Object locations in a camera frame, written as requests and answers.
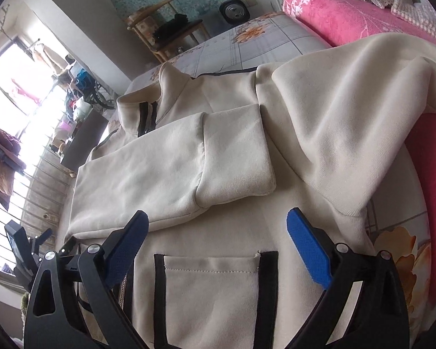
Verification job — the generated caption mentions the hanging dark patterned clothes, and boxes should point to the hanging dark patterned clothes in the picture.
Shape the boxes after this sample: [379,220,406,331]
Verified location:
[0,104,27,208]

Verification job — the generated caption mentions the black round fan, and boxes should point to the black round fan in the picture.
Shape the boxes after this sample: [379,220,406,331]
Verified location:
[219,0,245,26]

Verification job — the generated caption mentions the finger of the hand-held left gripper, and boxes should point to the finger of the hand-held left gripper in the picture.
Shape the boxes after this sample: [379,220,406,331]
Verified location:
[29,227,53,259]

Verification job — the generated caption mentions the wooden chair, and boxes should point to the wooden chair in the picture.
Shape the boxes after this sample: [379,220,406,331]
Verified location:
[126,0,211,64]

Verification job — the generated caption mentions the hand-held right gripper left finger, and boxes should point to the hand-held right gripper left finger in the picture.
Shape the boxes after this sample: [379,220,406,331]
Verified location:
[24,210,149,349]

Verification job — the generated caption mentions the pile of clothes and bags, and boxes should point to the pile of clothes and bags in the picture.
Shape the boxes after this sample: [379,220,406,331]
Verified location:
[54,62,95,146]

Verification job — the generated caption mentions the metal window railing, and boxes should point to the metal window railing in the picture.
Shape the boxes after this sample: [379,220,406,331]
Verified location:
[0,142,73,273]

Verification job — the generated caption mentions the dark grey cabinet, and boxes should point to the dark grey cabinet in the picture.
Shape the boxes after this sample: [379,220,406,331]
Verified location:
[60,109,111,170]

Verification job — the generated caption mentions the cream zip jacket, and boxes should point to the cream zip jacket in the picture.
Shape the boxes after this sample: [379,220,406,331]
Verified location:
[63,33,436,349]

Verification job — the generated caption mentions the black bag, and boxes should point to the black bag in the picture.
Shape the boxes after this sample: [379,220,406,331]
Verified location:
[153,14,187,40]

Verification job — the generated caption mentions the wheelchair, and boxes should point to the wheelchair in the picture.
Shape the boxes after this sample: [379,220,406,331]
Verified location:
[87,76,116,110]

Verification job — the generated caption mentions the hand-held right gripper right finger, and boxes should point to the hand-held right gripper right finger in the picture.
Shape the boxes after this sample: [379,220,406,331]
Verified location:
[286,207,409,349]

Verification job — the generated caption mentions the floral grid bed sheet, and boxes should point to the floral grid bed sheet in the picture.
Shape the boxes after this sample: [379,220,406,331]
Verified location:
[105,11,433,349]

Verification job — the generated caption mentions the pink floral blanket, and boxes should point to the pink floral blanket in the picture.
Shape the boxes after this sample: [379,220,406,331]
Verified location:
[283,0,436,349]

